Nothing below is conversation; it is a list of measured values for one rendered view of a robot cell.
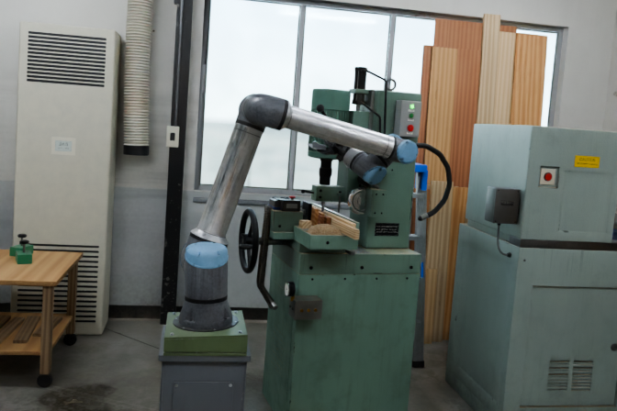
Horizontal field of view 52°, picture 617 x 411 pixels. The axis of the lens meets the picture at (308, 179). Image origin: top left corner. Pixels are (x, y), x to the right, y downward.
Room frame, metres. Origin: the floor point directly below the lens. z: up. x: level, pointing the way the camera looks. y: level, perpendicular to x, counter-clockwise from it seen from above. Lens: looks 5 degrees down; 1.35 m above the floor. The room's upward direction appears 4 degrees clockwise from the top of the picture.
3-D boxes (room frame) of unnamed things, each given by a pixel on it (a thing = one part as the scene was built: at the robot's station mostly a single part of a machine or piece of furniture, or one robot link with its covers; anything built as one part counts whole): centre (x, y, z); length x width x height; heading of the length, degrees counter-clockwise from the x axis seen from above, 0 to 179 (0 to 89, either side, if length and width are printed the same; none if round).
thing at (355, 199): (2.83, -0.24, 1.02); 0.12 x 0.03 x 0.12; 109
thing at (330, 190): (2.91, -0.09, 1.03); 0.14 x 0.07 x 0.09; 109
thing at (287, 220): (2.81, 0.10, 0.92); 0.15 x 0.13 x 0.09; 19
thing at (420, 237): (3.66, -0.60, 0.58); 0.27 x 0.25 x 1.16; 11
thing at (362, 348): (2.94, -0.19, 0.36); 0.58 x 0.45 x 0.71; 109
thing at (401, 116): (2.87, -0.42, 1.40); 0.10 x 0.06 x 0.16; 109
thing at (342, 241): (2.84, 0.02, 0.87); 0.61 x 0.30 x 0.06; 19
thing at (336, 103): (2.90, -0.07, 1.35); 0.18 x 0.18 x 0.31
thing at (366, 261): (2.94, -0.19, 0.76); 0.57 x 0.45 x 0.09; 109
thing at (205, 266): (2.22, 0.34, 0.81); 0.17 x 0.15 x 0.18; 16
